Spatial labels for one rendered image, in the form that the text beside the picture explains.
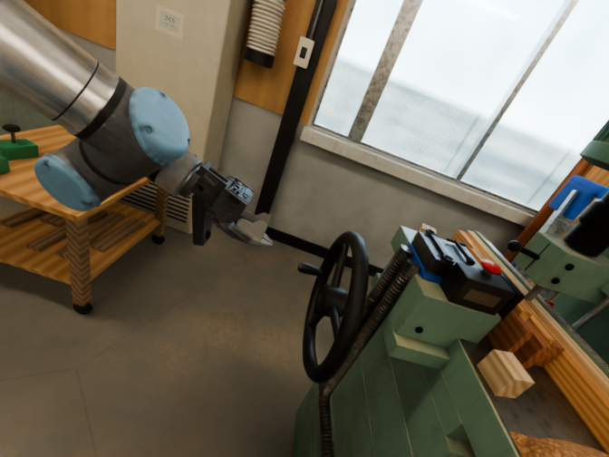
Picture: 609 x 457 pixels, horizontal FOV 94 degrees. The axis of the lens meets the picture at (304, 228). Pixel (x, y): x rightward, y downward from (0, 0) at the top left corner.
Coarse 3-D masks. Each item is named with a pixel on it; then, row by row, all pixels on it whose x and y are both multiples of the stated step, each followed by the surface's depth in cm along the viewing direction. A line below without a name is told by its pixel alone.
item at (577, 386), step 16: (464, 240) 74; (560, 368) 44; (576, 368) 42; (560, 384) 43; (576, 384) 42; (592, 384) 40; (576, 400) 41; (592, 400) 39; (608, 400) 39; (592, 416) 39; (608, 416) 37; (592, 432) 38; (608, 432) 37; (608, 448) 36
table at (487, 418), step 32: (384, 320) 50; (416, 352) 45; (448, 352) 46; (480, 352) 44; (448, 384) 44; (480, 384) 39; (544, 384) 43; (480, 416) 37; (512, 416) 36; (544, 416) 38; (576, 416) 40; (480, 448) 36; (512, 448) 32
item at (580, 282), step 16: (544, 240) 49; (560, 240) 50; (544, 256) 48; (560, 256) 45; (576, 256) 45; (528, 272) 50; (544, 272) 47; (560, 272) 46; (576, 272) 46; (592, 272) 46; (608, 272) 46; (544, 288) 51; (560, 288) 48; (576, 288) 48; (592, 288) 48
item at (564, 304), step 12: (552, 300) 67; (564, 300) 65; (576, 300) 62; (564, 312) 64; (576, 312) 61; (600, 312) 57; (588, 324) 59; (600, 324) 57; (588, 336) 58; (600, 336) 56; (600, 348) 56
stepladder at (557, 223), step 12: (576, 180) 115; (588, 180) 111; (564, 192) 117; (576, 192) 111; (588, 192) 108; (600, 192) 105; (552, 204) 121; (564, 204) 114; (576, 204) 110; (552, 216) 119; (564, 216) 115; (576, 216) 112; (552, 228) 117; (564, 228) 114; (516, 264) 127
